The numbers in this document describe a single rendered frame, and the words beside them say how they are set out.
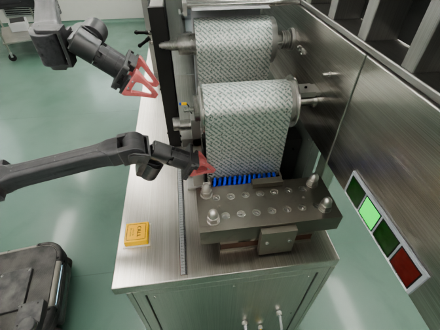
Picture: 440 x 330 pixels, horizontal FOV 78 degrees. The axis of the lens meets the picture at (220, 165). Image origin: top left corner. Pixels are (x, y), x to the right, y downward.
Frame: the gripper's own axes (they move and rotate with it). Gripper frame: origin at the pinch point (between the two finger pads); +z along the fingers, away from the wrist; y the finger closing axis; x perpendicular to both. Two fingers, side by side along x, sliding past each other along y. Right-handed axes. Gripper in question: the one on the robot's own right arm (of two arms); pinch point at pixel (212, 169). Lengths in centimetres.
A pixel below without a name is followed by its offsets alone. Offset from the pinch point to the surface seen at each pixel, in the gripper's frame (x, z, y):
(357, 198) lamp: 25.0, 20.3, 25.4
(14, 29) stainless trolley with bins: -197, -186, -427
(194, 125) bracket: 8.1, -9.9, -7.0
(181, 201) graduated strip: -19.9, -1.4, -2.3
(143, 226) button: -23.8, -12.7, 8.5
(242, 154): 9.3, 5.2, 0.3
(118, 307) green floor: -120, 6, -5
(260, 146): 13.9, 8.7, 0.2
